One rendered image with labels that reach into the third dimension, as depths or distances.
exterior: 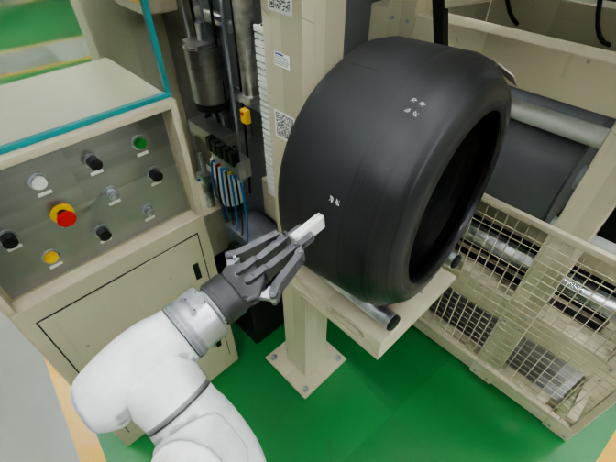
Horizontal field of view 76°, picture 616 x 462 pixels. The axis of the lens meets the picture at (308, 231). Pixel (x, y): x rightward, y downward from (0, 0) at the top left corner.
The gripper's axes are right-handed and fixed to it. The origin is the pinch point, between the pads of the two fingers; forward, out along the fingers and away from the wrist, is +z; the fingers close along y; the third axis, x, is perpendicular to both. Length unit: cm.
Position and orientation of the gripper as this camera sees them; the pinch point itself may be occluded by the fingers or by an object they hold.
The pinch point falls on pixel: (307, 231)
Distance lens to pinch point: 67.7
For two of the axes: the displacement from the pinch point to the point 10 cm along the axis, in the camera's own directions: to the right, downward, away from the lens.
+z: 7.1, -5.7, 4.0
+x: 1.0, 6.5, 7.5
